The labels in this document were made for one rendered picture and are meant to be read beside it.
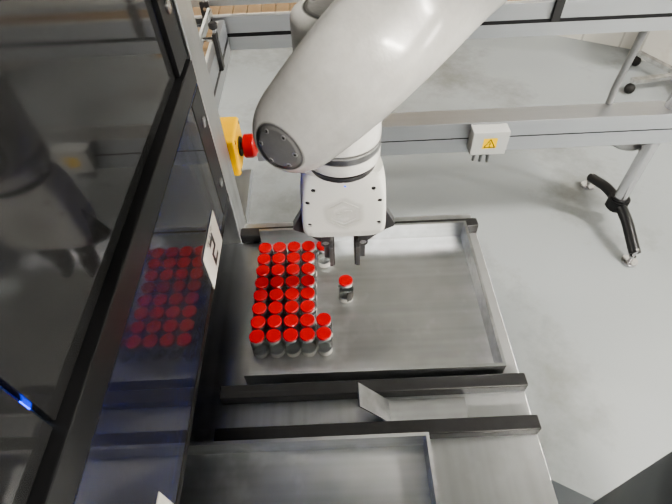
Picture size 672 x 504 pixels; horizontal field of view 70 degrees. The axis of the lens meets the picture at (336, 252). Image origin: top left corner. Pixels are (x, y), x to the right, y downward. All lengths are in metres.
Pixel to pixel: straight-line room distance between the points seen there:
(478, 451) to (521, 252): 1.47
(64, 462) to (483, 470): 0.46
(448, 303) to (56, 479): 0.56
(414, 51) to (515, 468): 0.49
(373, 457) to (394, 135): 1.21
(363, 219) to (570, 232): 1.70
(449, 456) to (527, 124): 1.30
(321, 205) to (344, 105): 0.21
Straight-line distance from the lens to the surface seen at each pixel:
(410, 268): 0.78
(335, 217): 0.56
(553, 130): 1.81
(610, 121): 1.88
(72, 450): 0.34
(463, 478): 0.64
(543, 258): 2.07
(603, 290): 2.05
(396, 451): 0.64
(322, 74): 0.35
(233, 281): 0.78
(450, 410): 0.66
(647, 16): 1.68
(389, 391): 0.65
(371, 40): 0.35
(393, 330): 0.71
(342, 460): 0.63
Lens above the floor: 1.49
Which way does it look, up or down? 50 degrees down
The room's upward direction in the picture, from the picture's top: 3 degrees counter-clockwise
